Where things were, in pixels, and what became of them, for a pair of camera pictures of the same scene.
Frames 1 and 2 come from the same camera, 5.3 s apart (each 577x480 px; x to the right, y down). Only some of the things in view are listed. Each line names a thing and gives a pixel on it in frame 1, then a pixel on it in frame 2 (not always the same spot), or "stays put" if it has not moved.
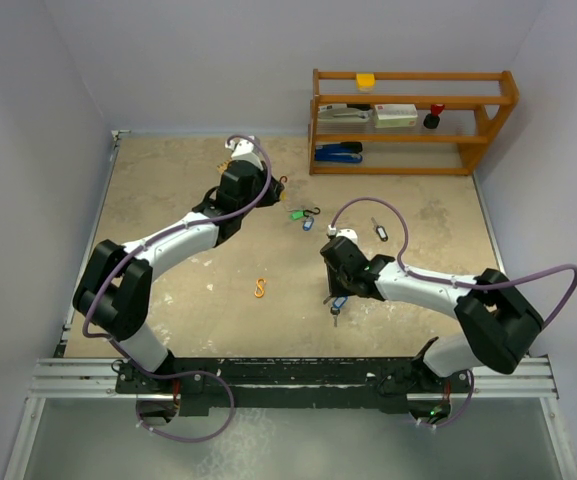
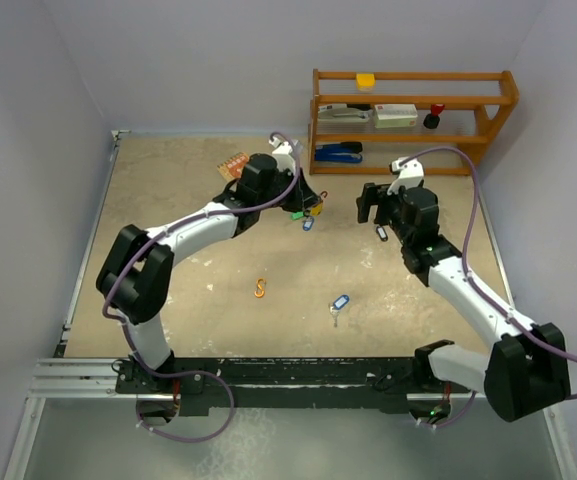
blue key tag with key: x=307 y=223 stays put
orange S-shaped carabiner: x=259 y=288 stays put
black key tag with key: x=380 y=230 stays put
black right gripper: x=335 y=289 -> x=375 y=195
